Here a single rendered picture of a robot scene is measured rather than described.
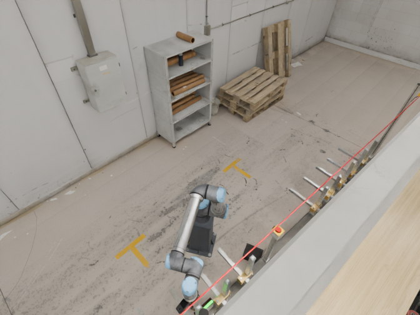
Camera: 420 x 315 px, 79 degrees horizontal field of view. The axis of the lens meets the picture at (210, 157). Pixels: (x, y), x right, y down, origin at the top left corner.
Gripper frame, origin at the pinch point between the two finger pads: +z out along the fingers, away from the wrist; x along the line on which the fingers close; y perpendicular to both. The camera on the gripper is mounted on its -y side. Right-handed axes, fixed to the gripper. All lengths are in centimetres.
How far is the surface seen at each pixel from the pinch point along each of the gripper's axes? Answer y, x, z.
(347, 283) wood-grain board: 103, -64, 11
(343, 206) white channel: 20, -40, -145
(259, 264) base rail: 71, -8, 31
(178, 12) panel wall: 198, 276, -82
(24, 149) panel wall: -44, 253, 14
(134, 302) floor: -28, 61, 101
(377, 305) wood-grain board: 105, -86, 11
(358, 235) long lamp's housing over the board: 23, -45, -136
